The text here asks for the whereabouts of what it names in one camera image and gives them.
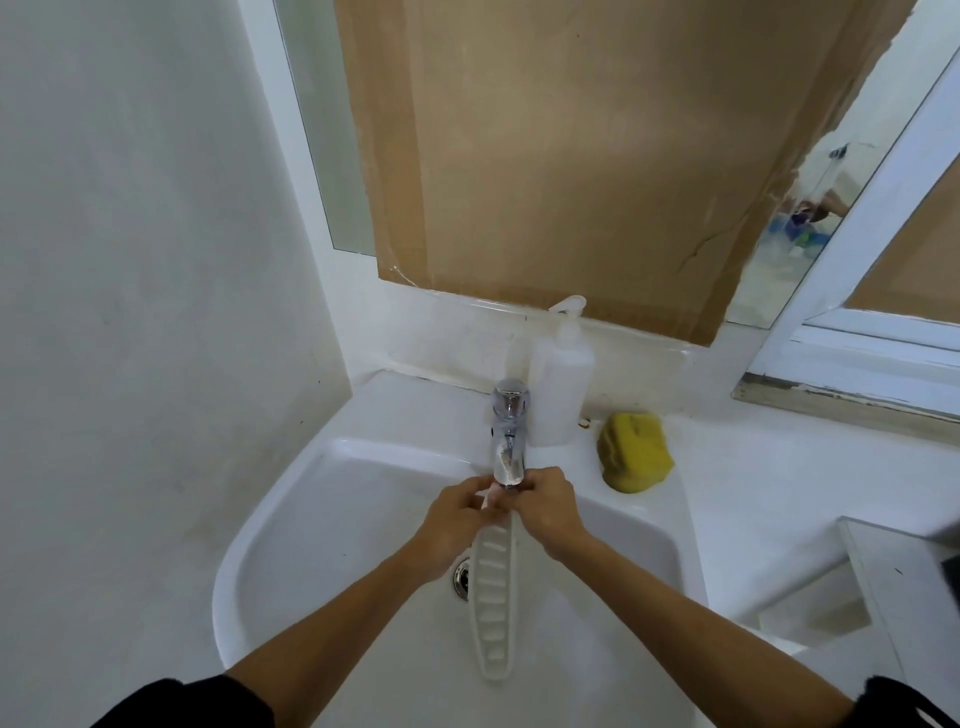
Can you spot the brown cardboard window cover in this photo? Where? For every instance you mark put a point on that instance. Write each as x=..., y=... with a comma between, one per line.
x=915, y=270

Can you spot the person's right hand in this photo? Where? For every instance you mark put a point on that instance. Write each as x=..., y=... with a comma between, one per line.
x=551, y=514

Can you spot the person's left forearm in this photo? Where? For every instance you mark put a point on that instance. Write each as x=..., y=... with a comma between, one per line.
x=337, y=645

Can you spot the white drip tray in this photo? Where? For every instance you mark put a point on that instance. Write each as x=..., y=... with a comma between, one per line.
x=493, y=600

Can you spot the metal sink drain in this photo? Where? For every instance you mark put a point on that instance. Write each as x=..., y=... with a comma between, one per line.
x=460, y=579

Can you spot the white soap pump bottle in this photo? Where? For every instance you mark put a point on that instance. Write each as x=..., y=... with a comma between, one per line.
x=562, y=390

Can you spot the person's right forearm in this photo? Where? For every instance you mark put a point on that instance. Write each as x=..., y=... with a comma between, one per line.
x=697, y=645

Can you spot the chrome faucet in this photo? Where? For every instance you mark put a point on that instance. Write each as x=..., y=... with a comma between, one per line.
x=510, y=442

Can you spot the white window frame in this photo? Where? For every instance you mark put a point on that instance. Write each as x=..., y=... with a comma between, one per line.
x=847, y=300

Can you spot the yellow sponge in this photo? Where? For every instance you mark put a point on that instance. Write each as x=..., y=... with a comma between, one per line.
x=634, y=450

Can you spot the white ceramic sink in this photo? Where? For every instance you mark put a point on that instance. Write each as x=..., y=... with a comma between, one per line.
x=337, y=525

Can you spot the person's left hand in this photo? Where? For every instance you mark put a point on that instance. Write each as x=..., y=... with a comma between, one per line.
x=450, y=525

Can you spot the large taped brown cardboard sheet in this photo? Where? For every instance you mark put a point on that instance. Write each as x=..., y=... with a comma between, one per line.
x=585, y=150

